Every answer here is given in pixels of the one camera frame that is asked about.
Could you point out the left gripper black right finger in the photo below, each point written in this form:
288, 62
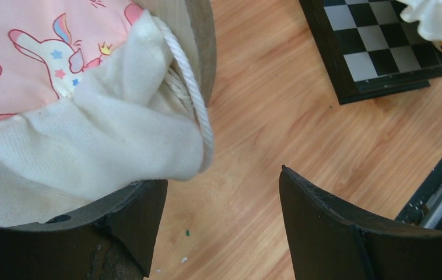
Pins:
330, 238

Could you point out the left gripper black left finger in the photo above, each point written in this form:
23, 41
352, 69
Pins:
111, 238

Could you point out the pink unicorn drawstring bag blanket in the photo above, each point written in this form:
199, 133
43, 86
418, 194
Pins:
93, 96

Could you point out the wooden striped pet bed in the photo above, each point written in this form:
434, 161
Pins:
192, 22

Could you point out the black and silver chessboard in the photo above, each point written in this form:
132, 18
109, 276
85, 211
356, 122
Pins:
368, 50

